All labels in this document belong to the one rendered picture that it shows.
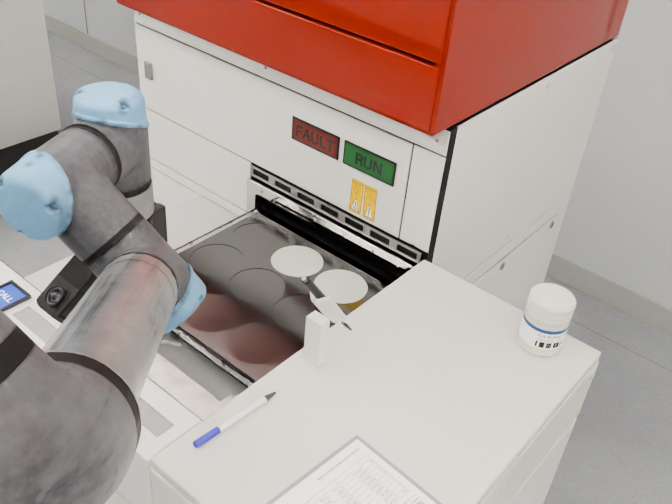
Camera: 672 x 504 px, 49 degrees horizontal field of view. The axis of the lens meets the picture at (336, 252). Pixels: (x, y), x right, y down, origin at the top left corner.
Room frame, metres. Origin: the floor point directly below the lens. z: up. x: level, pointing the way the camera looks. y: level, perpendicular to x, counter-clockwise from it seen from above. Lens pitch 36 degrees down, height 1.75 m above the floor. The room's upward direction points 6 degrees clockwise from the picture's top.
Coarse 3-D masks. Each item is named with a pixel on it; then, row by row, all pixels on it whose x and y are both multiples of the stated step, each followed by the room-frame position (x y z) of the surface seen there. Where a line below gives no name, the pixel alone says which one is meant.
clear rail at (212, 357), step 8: (176, 328) 0.92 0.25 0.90; (176, 336) 0.91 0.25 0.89; (184, 336) 0.90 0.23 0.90; (192, 344) 0.89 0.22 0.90; (200, 344) 0.89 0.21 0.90; (200, 352) 0.87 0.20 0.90; (208, 352) 0.87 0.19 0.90; (216, 360) 0.85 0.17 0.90; (224, 368) 0.84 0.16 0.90; (232, 368) 0.84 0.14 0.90; (232, 376) 0.83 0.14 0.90; (240, 376) 0.82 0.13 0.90; (248, 384) 0.81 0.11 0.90
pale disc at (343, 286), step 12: (324, 276) 1.10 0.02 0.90; (336, 276) 1.11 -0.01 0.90; (348, 276) 1.11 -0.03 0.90; (360, 276) 1.11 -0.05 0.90; (324, 288) 1.07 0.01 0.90; (336, 288) 1.07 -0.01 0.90; (348, 288) 1.08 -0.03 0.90; (360, 288) 1.08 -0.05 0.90; (336, 300) 1.04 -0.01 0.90; (348, 300) 1.04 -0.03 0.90
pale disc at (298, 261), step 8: (288, 248) 1.18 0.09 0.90; (296, 248) 1.18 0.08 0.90; (304, 248) 1.19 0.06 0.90; (272, 256) 1.15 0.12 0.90; (280, 256) 1.15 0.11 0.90; (288, 256) 1.16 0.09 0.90; (296, 256) 1.16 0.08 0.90; (304, 256) 1.16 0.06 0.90; (312, 256) 1.16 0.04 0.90; (320, 256) 1.17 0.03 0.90; (272, 264) 1.13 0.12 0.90; (280, 264) 1.13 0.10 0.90; (288, 264) 1.13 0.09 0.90; (296, 264) 1.13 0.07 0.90; (304, 264) 1.14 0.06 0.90; (312, 264) 1.14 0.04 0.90; (320, 264) 1.14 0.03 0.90; (280, 272) 1.10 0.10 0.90; (288, 272) 1.11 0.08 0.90; (296, 272) 1.11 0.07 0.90; (304, 272) 1.11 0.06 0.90; (312, 272) 1.11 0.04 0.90
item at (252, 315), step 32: (256, 224) 1.26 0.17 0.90; (192, 256) 1.13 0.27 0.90; (224, 256) 1.14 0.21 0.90; (256, 256) 1.15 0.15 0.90; (224, 288) 1.04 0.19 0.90; (256, 288) 1.05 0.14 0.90; (288, 288) 1.06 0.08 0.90; (192, 320) 0.95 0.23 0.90; (224, 320) 0.95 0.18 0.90; (256, 320) 0.96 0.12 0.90; (288, 320) 0.97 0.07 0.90; (224, 352) 0.88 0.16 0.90; (256, 352) 0.88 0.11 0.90; (288, 352) 0.89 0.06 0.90
